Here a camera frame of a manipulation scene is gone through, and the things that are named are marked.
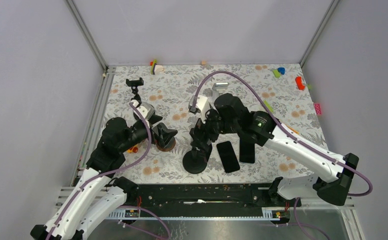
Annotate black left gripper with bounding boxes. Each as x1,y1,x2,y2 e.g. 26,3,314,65
119,114,178,153

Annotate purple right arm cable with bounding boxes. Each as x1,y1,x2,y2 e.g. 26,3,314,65
188,70,374,240

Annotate stacked coloured blocks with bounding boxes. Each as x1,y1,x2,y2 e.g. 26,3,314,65
150,59,165,75

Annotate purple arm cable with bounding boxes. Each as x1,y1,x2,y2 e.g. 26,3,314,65
44,101,172,240
188,70,374,240

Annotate purple-edged smartphone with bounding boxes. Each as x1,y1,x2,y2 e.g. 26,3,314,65
189,118,212,152

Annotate black round-base phone stand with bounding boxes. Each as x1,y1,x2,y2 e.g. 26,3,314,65
125,77,148,120

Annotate lime green block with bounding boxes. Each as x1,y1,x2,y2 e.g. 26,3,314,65
272,69,281,78

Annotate red curved block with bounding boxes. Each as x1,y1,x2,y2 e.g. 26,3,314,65
295,76,306,91

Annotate pink lego brick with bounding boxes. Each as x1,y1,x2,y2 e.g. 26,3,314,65
313,103,323,116

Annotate yellow triangular plastic frame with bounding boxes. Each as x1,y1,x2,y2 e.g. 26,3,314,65
286,125,299,134

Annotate blue-edged smartphone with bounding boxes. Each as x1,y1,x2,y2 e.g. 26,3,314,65
239,139,256,164

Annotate blue heart block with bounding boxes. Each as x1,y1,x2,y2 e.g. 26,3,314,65
277,67,286,75

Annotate red toy car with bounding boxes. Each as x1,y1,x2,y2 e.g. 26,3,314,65
126,145,139,154

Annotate black smartphone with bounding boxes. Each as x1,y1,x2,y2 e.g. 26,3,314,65
216,141,241,174

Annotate black phone stand with phone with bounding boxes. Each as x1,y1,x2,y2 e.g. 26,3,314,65
182,119,213,175

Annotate green toy block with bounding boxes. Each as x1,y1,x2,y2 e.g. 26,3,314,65
263,100,274,114

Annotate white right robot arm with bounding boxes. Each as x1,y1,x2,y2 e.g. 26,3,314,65
183,93,359,206

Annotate grey stand on wooden base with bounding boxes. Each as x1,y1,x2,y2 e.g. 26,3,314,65
155,136,176,152

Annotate floral patterned mat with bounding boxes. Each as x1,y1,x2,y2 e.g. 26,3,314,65
103,63,327,184

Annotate silver metal phone stand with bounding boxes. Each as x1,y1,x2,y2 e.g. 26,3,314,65
211,82,229,99

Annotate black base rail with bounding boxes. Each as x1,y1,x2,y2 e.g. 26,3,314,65
125,183,301,218

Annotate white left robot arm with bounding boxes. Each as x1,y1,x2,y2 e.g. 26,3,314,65
30,100,178,240

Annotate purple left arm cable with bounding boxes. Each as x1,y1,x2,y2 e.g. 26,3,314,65
44,101,172,240

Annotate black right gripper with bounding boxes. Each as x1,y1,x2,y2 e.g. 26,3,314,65
189,104,240,152

